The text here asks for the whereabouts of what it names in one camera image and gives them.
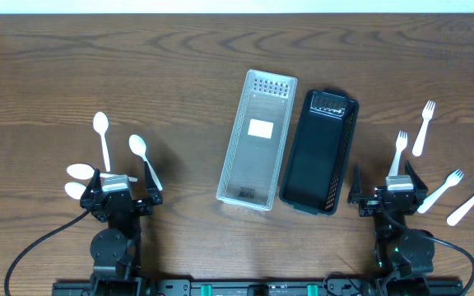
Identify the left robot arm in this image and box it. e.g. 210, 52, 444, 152
80, 164, 163, 295

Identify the right black cable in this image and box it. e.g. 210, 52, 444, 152
379, 201, 474, 296

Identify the clear plastic basket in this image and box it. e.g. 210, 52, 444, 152
216, 69, 298, 210

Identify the black cable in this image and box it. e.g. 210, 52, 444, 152
3, 208, 94, 296
379, 201, 474, 296

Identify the black plastic basket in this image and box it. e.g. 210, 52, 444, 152
279, 88, 359, 215

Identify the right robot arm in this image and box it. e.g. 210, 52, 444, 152
347, 162, 435, 295

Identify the white plastic fork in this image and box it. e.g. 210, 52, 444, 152
417, 169, 464, 214
412, 100, 436, 157
388, 131, 408, 177

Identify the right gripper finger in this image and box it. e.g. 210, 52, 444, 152
405, 160, 428, 193
351, 164, 362, 197

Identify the left black cable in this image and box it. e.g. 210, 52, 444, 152
3, 208, 94, 296

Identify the white plastic spoon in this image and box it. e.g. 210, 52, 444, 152
64, 182, 86, 200
93, 112, 111, 172
66, 163, 138, 182
446, 195, 474, 226
128, 134, 163, 191

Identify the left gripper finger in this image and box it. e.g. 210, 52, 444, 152
84, 169, 102, 198
144, 162, 159, 197

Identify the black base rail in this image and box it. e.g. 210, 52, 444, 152
52, 277, 464, 296

